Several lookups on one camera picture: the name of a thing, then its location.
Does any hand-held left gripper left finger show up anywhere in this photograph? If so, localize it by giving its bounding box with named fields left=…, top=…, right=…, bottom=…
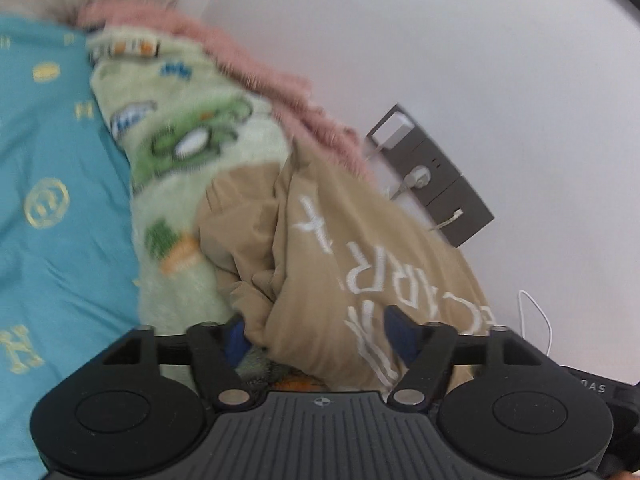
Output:
left=65, top=313, right=254, bottom=410

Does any pink fluffy blanket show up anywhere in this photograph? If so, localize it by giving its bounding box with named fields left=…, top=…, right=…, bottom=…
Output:
left=77, top=0, right=379, bottom=182

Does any green cartoon fleece blanket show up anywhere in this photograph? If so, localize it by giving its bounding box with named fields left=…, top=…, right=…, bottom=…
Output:
left=85, top=25, right=321, bottom=394

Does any grey wall socket panel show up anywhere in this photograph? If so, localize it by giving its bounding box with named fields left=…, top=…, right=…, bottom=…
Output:
left=366, top=103, right=496, bottom=249

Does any white cable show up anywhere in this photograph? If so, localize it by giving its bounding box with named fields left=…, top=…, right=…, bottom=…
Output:
left=516, top=288, right=555, bottom=357

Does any white charger block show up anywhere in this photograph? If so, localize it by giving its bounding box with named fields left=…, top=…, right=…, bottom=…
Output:
left=372, top=112, right=417, bottom=150

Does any tan printed t-shirt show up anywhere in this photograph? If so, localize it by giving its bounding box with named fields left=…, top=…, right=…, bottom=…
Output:
left=197, top=152, right=496, bottom=394

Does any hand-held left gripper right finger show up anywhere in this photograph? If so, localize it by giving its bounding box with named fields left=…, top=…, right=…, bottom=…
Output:
left=384, top=305, right=576, bottom=410

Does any white round plug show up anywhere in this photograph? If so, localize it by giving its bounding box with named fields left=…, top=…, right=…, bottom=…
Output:
left=385, top=164, right=435, bottom=200

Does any blue printed bed sheet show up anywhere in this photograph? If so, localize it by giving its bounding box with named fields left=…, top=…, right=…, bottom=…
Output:
left=0, top=12, right=144, bottom=480

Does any white cable plug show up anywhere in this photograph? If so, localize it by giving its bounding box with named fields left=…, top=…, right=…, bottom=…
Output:
left=428, top=208, right=465, bottom=234

